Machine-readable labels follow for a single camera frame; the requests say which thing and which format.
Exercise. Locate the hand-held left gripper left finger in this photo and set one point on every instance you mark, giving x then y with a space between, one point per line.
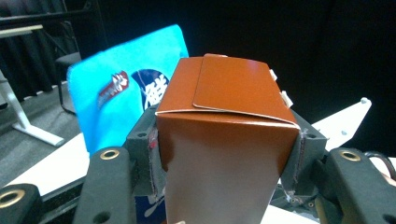
143 155

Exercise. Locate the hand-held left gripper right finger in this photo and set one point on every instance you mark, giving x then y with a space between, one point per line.
308 155

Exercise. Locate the brown cardboard box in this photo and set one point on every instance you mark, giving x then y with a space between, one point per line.
224 149

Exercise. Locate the blue snack pouch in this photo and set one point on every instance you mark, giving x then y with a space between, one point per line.
124 71

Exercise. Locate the white table sheet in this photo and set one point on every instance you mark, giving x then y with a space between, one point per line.
59 168

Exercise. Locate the black chair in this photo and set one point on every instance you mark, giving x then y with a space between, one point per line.
67 59

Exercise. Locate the white metal desk frame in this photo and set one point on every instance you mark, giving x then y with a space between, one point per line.
23 124

